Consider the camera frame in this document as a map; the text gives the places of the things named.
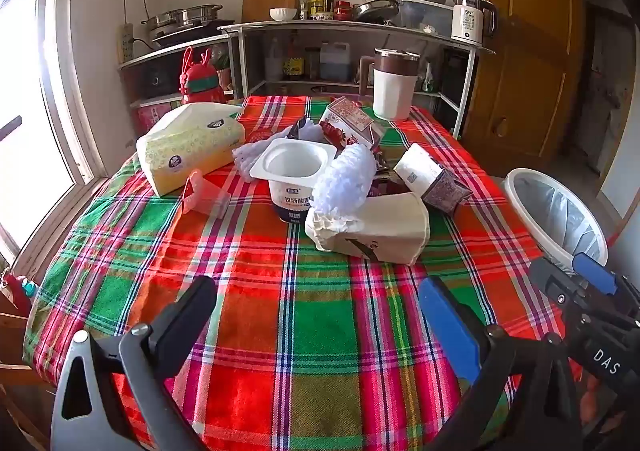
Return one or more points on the translucent bin liner bag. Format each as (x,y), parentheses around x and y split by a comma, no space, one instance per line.
(560,216)

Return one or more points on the beige crushed paper cup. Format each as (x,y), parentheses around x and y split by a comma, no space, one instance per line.
(390,226)

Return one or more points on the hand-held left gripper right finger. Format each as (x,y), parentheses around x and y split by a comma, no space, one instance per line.
(447,326)

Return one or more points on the red green plaid tablecloth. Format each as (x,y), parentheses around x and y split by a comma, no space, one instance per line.
(300,331)

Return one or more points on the yellow tissue pack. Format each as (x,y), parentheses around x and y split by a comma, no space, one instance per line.
(190,151)

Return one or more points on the tall white metal shelf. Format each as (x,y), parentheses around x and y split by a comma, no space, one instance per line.
(350,27)

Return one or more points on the yellow label sauce bottle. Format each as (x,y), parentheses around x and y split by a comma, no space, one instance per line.
(316,1)

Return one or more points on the steel steamer pot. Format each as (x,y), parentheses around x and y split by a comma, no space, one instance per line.
(185,17)

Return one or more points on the white trash bin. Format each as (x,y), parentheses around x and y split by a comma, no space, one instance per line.
(517,196)

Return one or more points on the dark foil wrapper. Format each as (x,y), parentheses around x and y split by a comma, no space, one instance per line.
(300,127)

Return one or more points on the wooden door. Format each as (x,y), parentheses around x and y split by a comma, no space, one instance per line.
(525,56)

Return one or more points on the low white metal shelf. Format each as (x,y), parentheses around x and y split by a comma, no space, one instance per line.
(175,48)

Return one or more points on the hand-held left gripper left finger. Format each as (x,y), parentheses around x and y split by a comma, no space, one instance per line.
(185,311)

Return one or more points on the red picture milk carton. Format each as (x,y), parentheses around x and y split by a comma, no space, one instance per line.
(350,121)

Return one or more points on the dark purple snack wrapper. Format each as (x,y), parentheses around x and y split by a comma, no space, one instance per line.
(385,188)

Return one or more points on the small clear bottle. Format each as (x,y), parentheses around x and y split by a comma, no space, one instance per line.
(304,6)

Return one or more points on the clear plastic storage container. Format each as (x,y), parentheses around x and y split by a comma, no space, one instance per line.
(425,18)

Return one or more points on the white foam fruit net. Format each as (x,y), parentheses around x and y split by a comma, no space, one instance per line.
(310,131)
(245,156)
(345,176)

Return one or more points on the red jar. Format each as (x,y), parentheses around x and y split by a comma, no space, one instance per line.
(343,11)

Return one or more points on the white yogurt cup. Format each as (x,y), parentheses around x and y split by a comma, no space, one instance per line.
(290,196)

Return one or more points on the window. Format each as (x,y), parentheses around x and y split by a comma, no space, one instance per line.
(30,106)

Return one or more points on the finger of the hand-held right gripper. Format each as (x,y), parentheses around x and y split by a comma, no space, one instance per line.
(592,273)
(550,281)

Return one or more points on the plastic oil jug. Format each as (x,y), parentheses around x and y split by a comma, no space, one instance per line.
(334,62)

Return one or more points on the white brown milk carton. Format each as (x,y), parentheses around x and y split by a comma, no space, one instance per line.
(425,171)

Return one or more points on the red crab water bottle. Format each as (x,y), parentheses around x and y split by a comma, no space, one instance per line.
(200,81)

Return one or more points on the white jug with brown band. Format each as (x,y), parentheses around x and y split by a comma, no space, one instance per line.
(392,96)

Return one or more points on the black induction cooker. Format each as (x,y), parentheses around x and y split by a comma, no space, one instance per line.
(190,31)

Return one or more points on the steel frying pan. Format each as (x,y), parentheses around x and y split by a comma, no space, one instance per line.
(375,10)

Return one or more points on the white bowl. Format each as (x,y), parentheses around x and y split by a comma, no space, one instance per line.
(283,14)

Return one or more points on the pink plastic cup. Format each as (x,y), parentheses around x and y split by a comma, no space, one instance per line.
(205,198)

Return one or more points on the wooden chair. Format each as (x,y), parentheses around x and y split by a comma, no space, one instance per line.
(15,371)

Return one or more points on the white electric kettle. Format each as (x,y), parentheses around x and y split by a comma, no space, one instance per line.
(465,21)

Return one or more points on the white power strip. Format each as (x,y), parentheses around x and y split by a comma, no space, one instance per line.
(125,43)

